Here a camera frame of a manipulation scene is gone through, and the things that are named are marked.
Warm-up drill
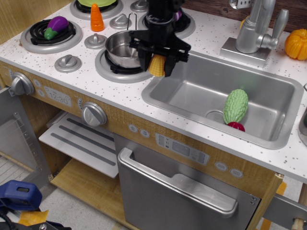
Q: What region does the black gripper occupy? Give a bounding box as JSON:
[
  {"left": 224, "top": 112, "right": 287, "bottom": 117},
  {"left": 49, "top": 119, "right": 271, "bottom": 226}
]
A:
[{"left": 129, "top": 16, "right": 191, "bottom": 77}]

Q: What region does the yellow toy corn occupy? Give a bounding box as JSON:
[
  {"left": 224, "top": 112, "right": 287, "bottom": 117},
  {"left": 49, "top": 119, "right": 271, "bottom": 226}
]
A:
[{"left": 148, "top": 54, "right": 166, "bottom": 77}]

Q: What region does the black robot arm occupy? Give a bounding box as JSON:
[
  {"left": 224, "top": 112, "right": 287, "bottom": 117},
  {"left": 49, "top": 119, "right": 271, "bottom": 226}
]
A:
[{"left": 129, "top": 0, "right": 191, "bottom": 77}]

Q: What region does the small steel pan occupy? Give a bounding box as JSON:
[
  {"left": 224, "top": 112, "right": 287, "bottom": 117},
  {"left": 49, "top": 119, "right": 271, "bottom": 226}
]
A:
[{"left": 105, "top": 13, "right": 144, "bottom": 69}]

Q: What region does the front right stove burner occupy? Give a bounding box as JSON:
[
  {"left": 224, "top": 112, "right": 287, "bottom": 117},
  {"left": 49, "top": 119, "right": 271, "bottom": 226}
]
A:
[{"left": 95, "top": 48, "right": 152, "bottom": 83}]

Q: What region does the back left stove burner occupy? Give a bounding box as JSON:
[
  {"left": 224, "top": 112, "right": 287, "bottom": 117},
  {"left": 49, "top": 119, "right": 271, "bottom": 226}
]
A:
[{"left": 70, "top": 0, "right": 123, "bottom": 21}]

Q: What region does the front left stove burner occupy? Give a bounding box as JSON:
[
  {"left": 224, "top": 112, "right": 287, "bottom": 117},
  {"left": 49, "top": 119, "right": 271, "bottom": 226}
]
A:
[{"left": 21, "top": 19, "right": 83, "bottom": 54}]

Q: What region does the purple striped toy onion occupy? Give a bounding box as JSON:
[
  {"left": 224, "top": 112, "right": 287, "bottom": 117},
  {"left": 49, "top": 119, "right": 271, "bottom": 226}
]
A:
[{"left": 175, "top": 9, "right": 182, "bottom": 22}]

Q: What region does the silver stovetop knob back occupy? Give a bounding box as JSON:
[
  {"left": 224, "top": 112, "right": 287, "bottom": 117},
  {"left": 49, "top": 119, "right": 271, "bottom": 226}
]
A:
[{"left": 109, "top": 13, "right": 131, "bottom": 30}]

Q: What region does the silver stovetop knob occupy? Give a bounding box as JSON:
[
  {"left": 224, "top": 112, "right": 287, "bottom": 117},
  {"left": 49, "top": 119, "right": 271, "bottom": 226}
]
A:
[
  {"left": 54, "top": 55, "right": 82, "bottom": 73},
  {"left": 84, "top": 33, "right": 107, "bottom": 49},
  {"left": 130, "top": 0, "right": 149, "bottom": 12},
  {"left": 109, "top": 13, "right": 131, "bottom": 30}
]

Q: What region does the silver stovetop knob rear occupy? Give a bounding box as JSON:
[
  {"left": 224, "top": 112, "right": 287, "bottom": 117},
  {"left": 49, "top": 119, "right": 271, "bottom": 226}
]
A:
[{"left": 130, "top": 0, "right": 149, "bottom": 12}]

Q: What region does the silver stovetop knob middle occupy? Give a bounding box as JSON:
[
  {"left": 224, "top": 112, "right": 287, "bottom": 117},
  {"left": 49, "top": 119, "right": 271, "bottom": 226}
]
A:
[{"left": 84, "top": 33, "right": 107, "bottom": 49}]

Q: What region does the orange toy carrot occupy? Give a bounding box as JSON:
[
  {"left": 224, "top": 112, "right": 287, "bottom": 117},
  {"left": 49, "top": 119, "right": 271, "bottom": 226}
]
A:
[{"left": 90, "top": 3, "right": 105, "bottom": 32}]

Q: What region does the silver oven dial right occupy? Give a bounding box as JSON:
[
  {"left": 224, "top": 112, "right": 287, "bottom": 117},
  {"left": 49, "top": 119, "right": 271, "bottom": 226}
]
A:
[{"left": 81, "top": 102, "right": 107, "bottom": 127}]

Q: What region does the silver oven dial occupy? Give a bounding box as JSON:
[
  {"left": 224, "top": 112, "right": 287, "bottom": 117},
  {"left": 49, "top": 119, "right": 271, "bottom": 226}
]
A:
[
  {"left": 81, "top": 102, "right": 107, "bottom": 127},
  {"left": 11, "top": 72, "right": 35, "bottom": 95}
]

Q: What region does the green toy plate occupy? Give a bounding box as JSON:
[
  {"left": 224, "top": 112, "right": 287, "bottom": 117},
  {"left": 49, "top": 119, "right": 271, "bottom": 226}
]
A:
[{"left": 78, "top": 0, "right": 116, "bottom": 7}]

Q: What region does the silver stovetop knob front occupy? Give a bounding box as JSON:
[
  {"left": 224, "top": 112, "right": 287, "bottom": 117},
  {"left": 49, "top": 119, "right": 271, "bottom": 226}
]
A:
[{"left": 54, "top": 55, "right": 82, "bottom": 73}]

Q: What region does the green bumpy toy gourd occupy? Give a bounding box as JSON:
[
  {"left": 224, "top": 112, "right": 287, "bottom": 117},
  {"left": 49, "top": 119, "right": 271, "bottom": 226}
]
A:
[{"left": 223, "top": 89, "right": 248, "bottom": 124}]

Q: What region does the silver toy faucet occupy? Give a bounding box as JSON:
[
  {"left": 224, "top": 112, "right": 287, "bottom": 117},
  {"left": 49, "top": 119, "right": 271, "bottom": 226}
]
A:
[{"left": 220, "top": 0, "right": 289, "bottom": 68}]

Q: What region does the red toy radish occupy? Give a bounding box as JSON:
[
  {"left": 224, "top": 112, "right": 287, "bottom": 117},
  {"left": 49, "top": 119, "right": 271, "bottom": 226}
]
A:
[{"left": 227, "top": 122, "right": 245, "bottom": 132}]

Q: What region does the purple toy eggplant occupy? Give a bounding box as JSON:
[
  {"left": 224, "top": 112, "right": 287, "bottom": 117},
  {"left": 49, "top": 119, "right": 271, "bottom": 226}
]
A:
[{"left": 44, "top": 16, "right": 69, "bottom": 40}]

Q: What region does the white oven rack shelf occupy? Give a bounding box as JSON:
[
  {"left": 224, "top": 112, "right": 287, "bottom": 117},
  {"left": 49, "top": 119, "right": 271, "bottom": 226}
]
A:
[{"left": 39, "top": 112, "right": 118, "bottom": 178}]

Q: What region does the silver dishwasher door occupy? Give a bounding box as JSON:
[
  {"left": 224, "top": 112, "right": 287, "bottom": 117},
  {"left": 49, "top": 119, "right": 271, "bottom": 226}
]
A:
[{"left": 115, "top": 135, "right": 260, "bottom": 230}]

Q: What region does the orange toy pumpkin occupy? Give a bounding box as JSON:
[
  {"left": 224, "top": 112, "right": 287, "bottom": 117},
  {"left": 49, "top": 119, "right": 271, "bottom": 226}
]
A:
[{"left": 284, "top": 29, "right": 307, "bottom": 60}]

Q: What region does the silver oven dial left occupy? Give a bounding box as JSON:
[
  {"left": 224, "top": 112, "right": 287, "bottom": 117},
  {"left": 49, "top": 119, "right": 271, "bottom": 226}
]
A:
[{"left": 11, "top": 72, "right": 35, "bottom": 95}]

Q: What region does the open oven door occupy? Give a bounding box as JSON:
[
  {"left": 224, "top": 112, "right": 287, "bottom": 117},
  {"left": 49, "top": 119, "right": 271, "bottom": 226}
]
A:
[{"left": 0, "top": 88, "right": 51, "bottom": 189}]

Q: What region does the blue clamp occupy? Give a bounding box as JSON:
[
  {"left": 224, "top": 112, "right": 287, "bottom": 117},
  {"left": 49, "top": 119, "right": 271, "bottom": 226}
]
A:
[{"left": 0, "top": 180, "right": 43, "bottom": 211}]

